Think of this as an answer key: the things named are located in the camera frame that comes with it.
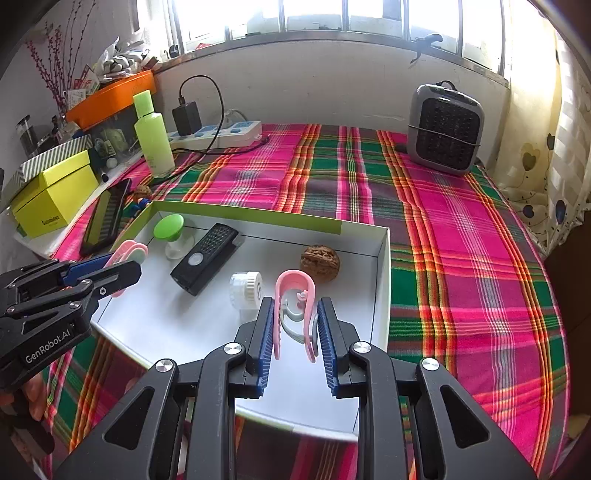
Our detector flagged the person's left hand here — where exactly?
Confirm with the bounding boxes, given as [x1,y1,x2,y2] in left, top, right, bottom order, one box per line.
[23,375,49,421]

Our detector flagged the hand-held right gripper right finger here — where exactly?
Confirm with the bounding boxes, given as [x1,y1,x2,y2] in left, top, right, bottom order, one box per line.
[316,296,539,480]

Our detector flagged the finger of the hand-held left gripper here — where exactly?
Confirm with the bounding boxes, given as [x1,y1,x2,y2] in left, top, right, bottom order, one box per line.
[0,255,115,301]
[4,261,143,324]

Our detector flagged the light green plastic bottle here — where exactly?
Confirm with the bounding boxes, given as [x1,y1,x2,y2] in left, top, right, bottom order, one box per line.
[133,90,176,178]

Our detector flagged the yellow green lidded box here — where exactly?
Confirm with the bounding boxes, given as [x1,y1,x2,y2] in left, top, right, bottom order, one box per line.
[10,150,100,239]

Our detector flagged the red white paper packets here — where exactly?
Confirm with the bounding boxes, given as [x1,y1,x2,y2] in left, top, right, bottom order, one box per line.
[65,65,102,109]

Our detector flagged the grey fan heater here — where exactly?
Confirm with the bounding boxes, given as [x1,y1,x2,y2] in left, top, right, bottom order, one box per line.
[406,80,485,176]

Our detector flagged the glass coffee press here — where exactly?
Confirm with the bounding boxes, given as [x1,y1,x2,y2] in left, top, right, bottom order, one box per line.
[16,115,41,158]

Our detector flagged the green cardboard box tray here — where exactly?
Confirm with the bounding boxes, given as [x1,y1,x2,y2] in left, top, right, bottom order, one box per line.
[90,199,392,444]

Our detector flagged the red bud branches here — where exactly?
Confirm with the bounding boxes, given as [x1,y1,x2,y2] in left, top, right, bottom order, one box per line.
[25,0,98,116]

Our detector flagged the barred window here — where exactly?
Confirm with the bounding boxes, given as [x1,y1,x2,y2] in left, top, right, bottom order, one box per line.
[134,0,513,75]

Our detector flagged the clear storage container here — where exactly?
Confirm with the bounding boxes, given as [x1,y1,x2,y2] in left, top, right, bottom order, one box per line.
[88,111,158,162]

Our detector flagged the black charger cable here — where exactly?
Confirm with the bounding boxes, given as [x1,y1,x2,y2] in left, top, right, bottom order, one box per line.
[168,75,273,183]

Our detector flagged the pink green plaid tablecloth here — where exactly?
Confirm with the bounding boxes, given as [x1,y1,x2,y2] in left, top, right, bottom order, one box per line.
[41,122,573,480]

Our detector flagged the green mushroom shaped knob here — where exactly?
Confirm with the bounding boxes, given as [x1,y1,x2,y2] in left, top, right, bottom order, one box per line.
[153,215,197,259]

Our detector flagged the black window handle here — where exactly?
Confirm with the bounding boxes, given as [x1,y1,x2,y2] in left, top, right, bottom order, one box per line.
[410,33,445,63]

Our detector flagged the orange plastic tray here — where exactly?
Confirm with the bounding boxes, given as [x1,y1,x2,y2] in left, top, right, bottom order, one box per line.
[66,69,158,130]

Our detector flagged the black smartphone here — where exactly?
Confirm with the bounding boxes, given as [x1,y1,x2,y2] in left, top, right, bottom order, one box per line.
[79,179,132,257]

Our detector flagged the clear round jar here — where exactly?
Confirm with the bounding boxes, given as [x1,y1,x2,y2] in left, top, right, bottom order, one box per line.
[230,271,264,311]

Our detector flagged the black remote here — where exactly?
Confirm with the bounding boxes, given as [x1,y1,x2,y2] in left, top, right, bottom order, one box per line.
[170,223,245,296]

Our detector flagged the pink loop clip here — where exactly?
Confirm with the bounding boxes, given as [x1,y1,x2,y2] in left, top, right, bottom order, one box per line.
[104,240,149,297]
[274,269,320,364]

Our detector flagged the white plastic bags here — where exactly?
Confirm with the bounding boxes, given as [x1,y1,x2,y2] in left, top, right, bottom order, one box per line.
[95,37,160,79]

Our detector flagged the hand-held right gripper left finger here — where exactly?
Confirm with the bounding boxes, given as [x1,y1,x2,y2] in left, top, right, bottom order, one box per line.
[76,296,278,480]

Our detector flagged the cream heart print curtain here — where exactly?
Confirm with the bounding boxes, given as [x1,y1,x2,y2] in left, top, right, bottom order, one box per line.
[501,28,591,259]

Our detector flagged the grey chevron patterned box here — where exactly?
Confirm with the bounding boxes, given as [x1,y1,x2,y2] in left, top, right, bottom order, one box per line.
[0,136,93,199]

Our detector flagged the black charger plug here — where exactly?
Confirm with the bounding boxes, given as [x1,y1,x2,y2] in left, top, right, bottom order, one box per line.
[172,95,202,136]

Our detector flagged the white power strip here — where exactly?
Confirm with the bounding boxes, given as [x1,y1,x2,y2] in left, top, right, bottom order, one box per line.
[166,119,262,151]

